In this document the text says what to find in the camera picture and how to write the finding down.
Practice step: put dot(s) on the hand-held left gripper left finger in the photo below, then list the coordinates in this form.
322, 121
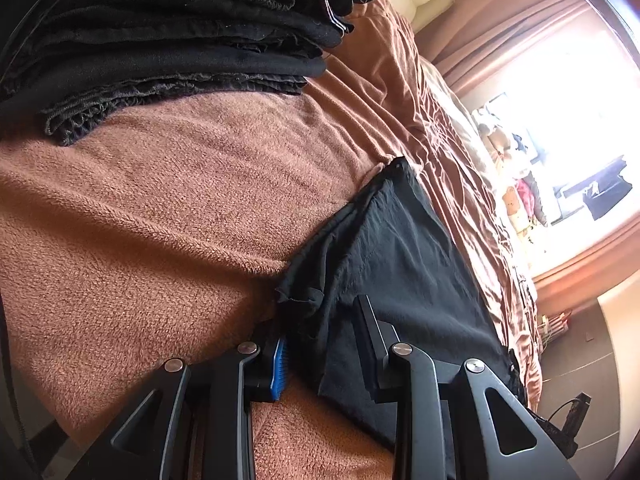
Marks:
277, 367

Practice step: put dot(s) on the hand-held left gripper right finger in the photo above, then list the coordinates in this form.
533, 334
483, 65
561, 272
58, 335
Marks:
372, 355

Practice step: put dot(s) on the black pants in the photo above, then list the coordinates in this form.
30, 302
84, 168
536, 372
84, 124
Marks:
400, 260

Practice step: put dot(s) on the white slatted rack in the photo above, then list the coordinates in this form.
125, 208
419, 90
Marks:
552, 322

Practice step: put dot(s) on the pink curtain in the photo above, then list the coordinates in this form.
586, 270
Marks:
500, 35
590, 270

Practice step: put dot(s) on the brown blanket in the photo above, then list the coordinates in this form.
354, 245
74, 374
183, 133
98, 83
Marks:
150, 210

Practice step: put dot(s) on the red cloth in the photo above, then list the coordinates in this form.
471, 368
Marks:
526, 195

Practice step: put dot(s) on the hanging black clothes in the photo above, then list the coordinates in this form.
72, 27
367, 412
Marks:
607, 195

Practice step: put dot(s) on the white duvet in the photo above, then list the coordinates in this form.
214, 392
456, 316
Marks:
467, 125

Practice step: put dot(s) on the white plush toy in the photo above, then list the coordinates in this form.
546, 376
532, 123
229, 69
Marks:
490, 135

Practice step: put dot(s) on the black framed window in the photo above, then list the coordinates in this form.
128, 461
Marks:
575, 110

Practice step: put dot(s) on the stack of folded black clothes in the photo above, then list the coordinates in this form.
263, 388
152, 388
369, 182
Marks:
150, 35

